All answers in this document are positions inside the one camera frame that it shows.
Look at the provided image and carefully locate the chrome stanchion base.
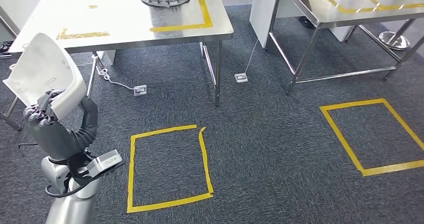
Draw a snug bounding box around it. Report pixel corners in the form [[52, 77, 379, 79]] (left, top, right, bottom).
[[378, 30, 411, 51]]

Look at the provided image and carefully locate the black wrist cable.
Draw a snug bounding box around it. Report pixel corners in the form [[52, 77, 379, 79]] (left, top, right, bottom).
[[44, 174, 100, 199]]

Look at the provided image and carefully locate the white partition panel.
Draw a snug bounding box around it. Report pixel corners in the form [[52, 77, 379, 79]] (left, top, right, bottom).
[[0, 0, 43, 45]]

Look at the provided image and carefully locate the stainless steel workbench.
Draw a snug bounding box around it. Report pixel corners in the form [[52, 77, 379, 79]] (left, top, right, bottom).
[[0, 0, 234, 132]]

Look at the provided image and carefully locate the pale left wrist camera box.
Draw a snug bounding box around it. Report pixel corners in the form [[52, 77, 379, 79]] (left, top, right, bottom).
[[67, 149, 125, 188]]

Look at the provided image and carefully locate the white cabinet panel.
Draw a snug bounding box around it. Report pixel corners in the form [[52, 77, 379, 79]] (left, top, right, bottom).
[[249, 0, 282, 50]]

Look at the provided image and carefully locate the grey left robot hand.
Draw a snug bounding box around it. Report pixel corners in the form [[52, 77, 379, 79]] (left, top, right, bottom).
[[22, 89, 99, 162]]

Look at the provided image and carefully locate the white socket cable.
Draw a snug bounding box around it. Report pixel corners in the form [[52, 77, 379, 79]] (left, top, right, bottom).
[[95, 55, 137, 91], [243, 38, 260, 75]]

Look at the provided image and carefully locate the yellow floor tape square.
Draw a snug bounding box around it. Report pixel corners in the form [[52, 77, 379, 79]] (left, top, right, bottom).
[[126, 124, 215, 214], [319, 98, 424, 178]]

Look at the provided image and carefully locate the yellow bench tape strip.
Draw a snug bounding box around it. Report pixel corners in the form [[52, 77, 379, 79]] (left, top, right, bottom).
[[56, 27, 111, 41]]

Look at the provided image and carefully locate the stainless steel table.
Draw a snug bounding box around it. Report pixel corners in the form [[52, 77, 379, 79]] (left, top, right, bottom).
[[266, 0, 424, 96]]

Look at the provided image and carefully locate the white plastic shell part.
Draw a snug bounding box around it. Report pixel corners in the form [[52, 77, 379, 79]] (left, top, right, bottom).
[[2, 32, 88, 121]]

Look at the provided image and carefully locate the yellow bench tape frame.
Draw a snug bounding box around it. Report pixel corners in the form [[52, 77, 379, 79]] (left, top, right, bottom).
[[125, 0, 214, 34]]

